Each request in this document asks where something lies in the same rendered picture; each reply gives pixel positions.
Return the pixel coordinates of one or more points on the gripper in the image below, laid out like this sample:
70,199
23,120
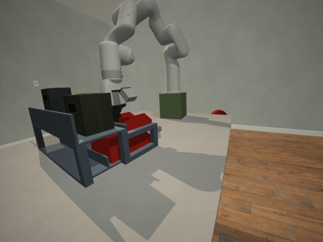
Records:
106,86

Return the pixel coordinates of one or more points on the grey metal shelf rack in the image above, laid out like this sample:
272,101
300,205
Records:
74,151

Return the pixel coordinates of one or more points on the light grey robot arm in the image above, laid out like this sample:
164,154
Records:
113,55

